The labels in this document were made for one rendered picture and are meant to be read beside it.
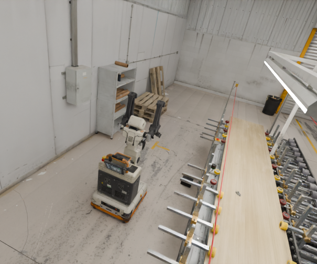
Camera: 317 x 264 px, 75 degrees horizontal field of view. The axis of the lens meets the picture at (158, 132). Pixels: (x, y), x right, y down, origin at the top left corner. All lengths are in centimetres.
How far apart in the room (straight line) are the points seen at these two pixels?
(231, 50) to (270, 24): 160
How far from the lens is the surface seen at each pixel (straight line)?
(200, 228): 262
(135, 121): 279
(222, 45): 1003
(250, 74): 1010
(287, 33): 1011
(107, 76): 444
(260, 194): 299
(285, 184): 352
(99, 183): 307
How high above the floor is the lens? 257
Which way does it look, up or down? 28 degrees down
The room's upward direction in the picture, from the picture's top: 11 degrees clockwise
